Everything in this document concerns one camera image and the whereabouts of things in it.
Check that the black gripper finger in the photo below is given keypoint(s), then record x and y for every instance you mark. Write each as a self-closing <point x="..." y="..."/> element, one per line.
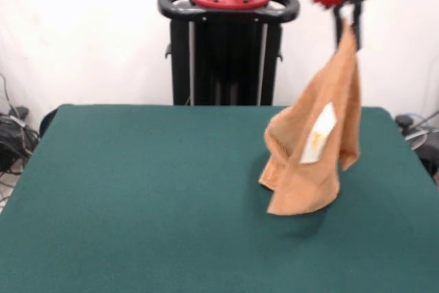
<point x="358" y="25"/>
<point x="338" y="22"/>

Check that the tan terry towel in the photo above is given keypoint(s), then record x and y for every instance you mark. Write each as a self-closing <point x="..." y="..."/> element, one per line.
<point x="308" y="176"/>

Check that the dark green table cloth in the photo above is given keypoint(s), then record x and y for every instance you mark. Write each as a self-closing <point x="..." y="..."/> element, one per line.
<point x="120" y="186"/>

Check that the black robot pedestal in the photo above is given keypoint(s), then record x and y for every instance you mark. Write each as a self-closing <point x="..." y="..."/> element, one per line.
<point x="223" y="49"/>

